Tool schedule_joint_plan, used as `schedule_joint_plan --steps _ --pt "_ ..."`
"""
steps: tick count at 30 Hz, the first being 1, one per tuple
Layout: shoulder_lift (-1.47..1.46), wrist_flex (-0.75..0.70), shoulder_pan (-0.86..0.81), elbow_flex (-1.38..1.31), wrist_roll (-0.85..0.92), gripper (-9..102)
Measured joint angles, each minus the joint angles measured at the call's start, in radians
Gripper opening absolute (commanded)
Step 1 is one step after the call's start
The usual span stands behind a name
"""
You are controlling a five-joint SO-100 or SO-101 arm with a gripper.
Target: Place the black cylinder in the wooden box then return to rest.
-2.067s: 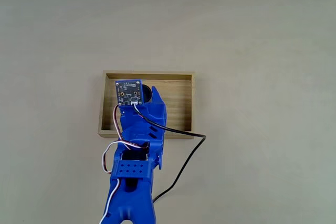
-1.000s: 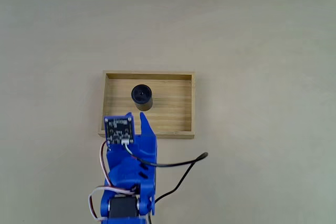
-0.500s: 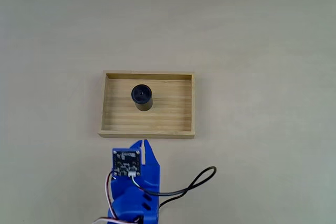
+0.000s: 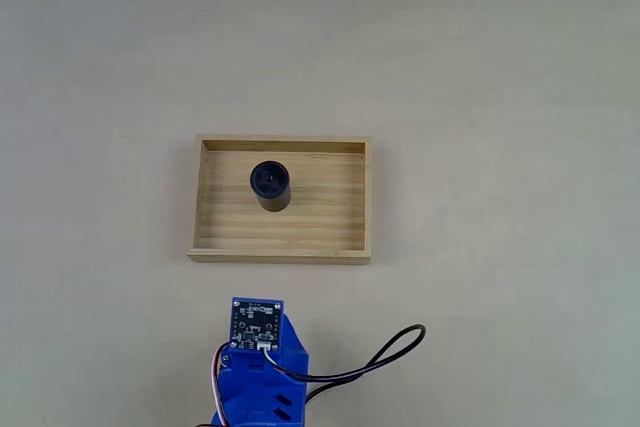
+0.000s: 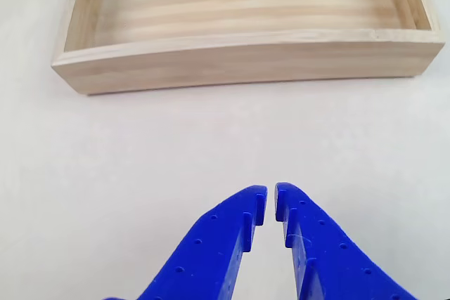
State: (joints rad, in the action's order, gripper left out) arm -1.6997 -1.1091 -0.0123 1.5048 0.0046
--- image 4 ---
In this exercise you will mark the black cylinder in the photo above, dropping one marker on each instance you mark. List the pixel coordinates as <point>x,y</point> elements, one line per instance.
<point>270,182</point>

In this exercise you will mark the wooden box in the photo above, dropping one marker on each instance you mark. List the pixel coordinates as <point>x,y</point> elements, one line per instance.
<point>340,207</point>

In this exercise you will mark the camera circuit board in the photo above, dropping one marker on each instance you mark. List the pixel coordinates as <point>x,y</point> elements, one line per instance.
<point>257,322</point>

